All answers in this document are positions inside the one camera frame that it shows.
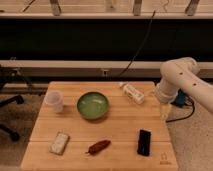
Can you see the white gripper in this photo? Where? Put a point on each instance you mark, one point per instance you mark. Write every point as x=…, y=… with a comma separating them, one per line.
x=165, y=96

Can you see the black rectangular remote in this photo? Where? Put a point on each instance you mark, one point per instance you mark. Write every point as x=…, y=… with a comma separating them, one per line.
x=144, y=143

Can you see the blue box on floor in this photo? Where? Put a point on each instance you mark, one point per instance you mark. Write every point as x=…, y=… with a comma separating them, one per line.
x=180, y=99

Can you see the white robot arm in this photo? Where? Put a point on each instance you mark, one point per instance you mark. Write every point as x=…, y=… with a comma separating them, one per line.
x=182, y=74

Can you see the green ceramic bowl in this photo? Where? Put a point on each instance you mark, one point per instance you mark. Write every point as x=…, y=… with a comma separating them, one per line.
x=92, y=105

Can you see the translucent plastic cup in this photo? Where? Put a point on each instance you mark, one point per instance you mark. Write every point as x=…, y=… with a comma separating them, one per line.
x=54, y=99

